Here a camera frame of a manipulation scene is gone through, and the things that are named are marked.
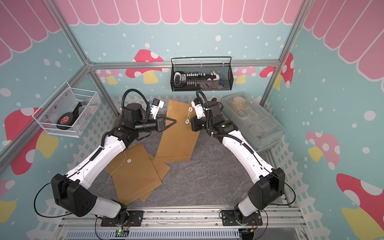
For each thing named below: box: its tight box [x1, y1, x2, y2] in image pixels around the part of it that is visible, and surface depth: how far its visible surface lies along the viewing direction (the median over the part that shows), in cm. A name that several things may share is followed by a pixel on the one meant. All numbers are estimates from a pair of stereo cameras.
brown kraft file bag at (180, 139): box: [155, 99, 201, 164], surface depth 72 cm
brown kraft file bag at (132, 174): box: [105, 143, 162, 206], surface depth 87 cm
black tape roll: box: [56, 106, 80, 130], surface depth 71 cm
